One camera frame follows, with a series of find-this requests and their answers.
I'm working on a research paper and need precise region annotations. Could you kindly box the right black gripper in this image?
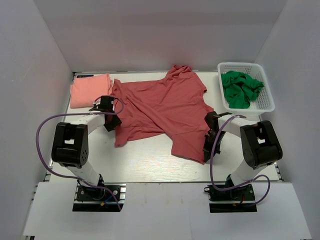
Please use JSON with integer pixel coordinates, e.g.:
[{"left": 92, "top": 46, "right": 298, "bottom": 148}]
[{"left": 203, "top": 130, "right": 227, "bottom": 163}]

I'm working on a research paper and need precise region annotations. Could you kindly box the red t-shirt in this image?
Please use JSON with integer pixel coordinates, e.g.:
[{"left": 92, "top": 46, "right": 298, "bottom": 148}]
[{"left": 112, "top": 65, "right": 214, "bottom": 164}]

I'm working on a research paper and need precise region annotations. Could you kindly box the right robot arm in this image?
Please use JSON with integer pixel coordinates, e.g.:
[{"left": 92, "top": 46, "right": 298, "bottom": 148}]
[{"left": 203, "top": 111, "right": 283, "bottom": 200}]

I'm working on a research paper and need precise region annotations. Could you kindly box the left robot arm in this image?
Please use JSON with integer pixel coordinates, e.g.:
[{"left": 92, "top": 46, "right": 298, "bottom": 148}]
[{"left": 51, "top": 95, "right": 124, "bottom": 200}]

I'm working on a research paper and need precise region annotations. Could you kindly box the folded pink t-shirt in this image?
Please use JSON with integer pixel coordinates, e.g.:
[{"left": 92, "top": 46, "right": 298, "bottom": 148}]
[{"left": 69, "top": 73, "right": 113, "bottom": 109}]

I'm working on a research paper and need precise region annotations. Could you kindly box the white plastic basket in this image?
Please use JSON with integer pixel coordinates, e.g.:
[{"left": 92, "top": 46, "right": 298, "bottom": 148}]
[{"left": 217, "top": 62, "right": 275, "bottom": 118}]

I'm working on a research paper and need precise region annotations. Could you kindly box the green t-shirt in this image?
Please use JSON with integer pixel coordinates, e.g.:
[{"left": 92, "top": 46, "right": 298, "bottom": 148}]
[{"left": 221, "top": 71, "right": 264, "bottom": 109}]

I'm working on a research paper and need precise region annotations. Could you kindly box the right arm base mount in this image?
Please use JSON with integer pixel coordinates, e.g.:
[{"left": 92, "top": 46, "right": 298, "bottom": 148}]
[{"left": 203, "top": 184, "right": 257, "bottom": 214}]

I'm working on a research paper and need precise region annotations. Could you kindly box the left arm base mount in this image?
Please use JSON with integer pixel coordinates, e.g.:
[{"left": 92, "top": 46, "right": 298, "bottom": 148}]
[{"left": 72, "top": 183, "right": 126, "bottom": 213}]

